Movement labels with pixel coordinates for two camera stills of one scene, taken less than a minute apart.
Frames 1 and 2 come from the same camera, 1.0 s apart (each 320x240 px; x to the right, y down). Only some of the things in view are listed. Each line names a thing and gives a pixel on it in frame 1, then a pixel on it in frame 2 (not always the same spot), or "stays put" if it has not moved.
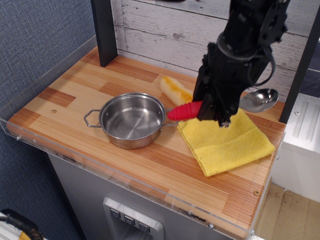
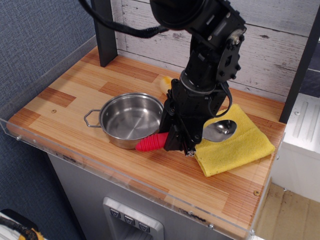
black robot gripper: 230,66 -> 189,103
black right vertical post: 302,68 stays put
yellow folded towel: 216,149 stays put
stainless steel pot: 131,120 stays put
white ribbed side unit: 297,168 stays put
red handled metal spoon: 255,100 -> 214,131
